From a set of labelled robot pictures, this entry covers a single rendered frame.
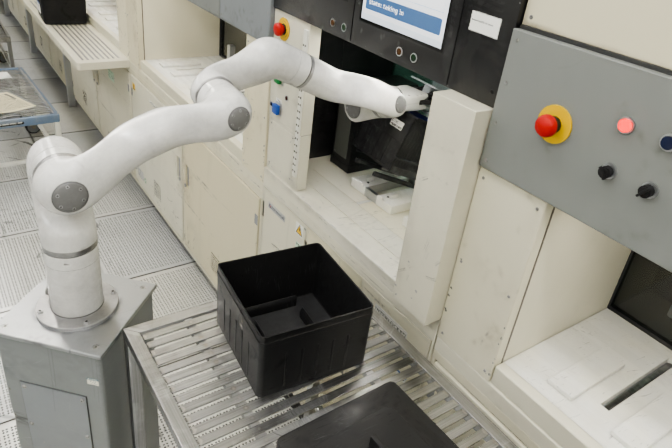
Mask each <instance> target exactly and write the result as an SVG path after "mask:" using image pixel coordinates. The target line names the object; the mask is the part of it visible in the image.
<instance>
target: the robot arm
mask: <svg viewBox="0 0 672 448"><path fill-rule="evenodd" d="M273 79H277V80H279V81H281V82H284V83H286V84H288V85H291V86H293V87H295V88H297V89H300V90H302V91H304V92H307V93H309V94H311V95H314V96H316V97H318V98H321V99H323V100H326V101H330V102H334V103H341V104H344V106H345V112H346V114H347V116H348V118H349V119H350V120H351V121H353V122H361V121H366V120H371V119H376V118H397V117H400V116H401V115H403V114H404V112H405V111H417V110H423V109H426V107H427V106H425V105H431V102H432V97H433V92H435V91H431V92H430V93H425V92H423V91H422V90H423V88H424V86H425V85H424V86H418V87H416V86H414V87H411V86H408V85H400V86H396V87H395V86H390V85H388V84H386V83H384V82H382V81H380V80H377V79H375V78H372V77H368V76H365V75H361V74H357V73H352V72H346V71H342V70H339V69H337V68H334V67H333V66H331V65H329V64H327V63H325V62H323V61H321V60H319V59H317V58H315V57H314V56H312V55H310V54H308V53H306V52H304V51H302V50H300V49H298V48H296V47H294V46H292V45H290V44H288V43H286V42H284V41H282V40H279V39H277V38H273V37H262V38H259V39H257V40H255V41H253V42H252V43H250V44H249V45H248V46H246V47H245V48H244V49H242V50H241V51H240V52H238V53H237V54H235V55H233V56H232V57H230V58H227V59H225V60H222V61H219V62H216V63H214V64H212V65H210V66H208V67H206V68H205V69H204V70H202V71H201V72H200V73H199V74H198V75H197V76H196V78H195V79H194V81H193V83H192V85H191V89H190V95H191V99H192V101H193V103H194V104H186V105H175V106H164V107H159V108H156V109H153V110H150V111H148V112H146V113H143V114H141V115H139V116H137V117H134V118H132V119H130V120H128V121H127V122H125V123H123V124H121V125H120V126H118V127H117V128H115V129H114V130H113V131H111V132H110V133H109V134H108V135H107V136H106V137H105V138H104V139H102V140H101V141H100V142H99V143H98V144H96V145H95V146H94V147H92V148H91V149H89V150H88V151H86V152H84V153H82V151H81V150H80V148H79V147H78V146H77V145H76V144H75V143H74V142H72V141H71V140H69V139H67V138H64V137H61V136H48V137H44V138H42V139H40V140H38V141H37V142H35V143H34V144H33V146H32V147H31V148H30V150H29V152H28V155H27V161H26V168H27V176H28V181H29V186H30V191H31V196H32V201H33V206H34V210H35V215H36V219H37V224H38V229H39V235H40V242H41V248H42V254H43V260H44V267H45V273H46V279H47V286H46V289H45V293H44V294H43V295H42V296H41V297H40V298H39V300H38V301H37V303H36V306H35V315H36V318H37V320H38V321H39V323H40V324H42V325H43V326H44V327H46V328H48V329H51V330H54V331H60V332H75V331H81V330H86V329H89V328H92V327H95V326H97V325H99V324H101V323H103V322H105V321H106V320H107V319H109V318H110V317H111V316H112V315H113V314H114V313H115V311H116V310H117V308H118V305H119V296H118V293H117V291H116V289H115V288H114V287H113V286H111V285H110V284H108V283H106V282H103V281H102V276H101V266H100V256H99V246H98V236H97V227H96V221H95V215H94V211H93V207H92V206H93V205H94V204H96V203H97V202H98V201H99V200H101V199H102V198H103V197H104V196H105V195H106V194H107V193H109V192H110V191H111V190H112V189H113V188H114V187H115V186H116V185H117V184H118V183H119V182H120V181H121V180H122V179H124V178H125V177H126V176H127V175H128V174H129V173H131V172H132V171H133V170H134V169H136V168H137V167H139V166H140V165H142V164H143V163H145V162H147V161H149V160H150V159H153V158H155V157H157V156H159V155H161V154H163V153H165V152H167V151H170V150H172V149H174V148H177V147H180V146H184V145H188V144H193V143H203V142H216V141H222V140H226V139H229V138H232V137H234V136H236V135H238V134H240V133H242V132H243V131H244V130H245V129H246V128H247V127H248V125H249V124H250V122H251V118H252V108H251V104H250V102H249V100H248V99H247V98H246V97H245V96H244V94H242V93H241V92H240V91H241V90H244V89H247V88H250V87H254V86H257V85H260V84H263V83H266V82H268V81H270V80H273ZM427 97H428V100H426V98H427ZM423 104H425V105H423Z"/></svg>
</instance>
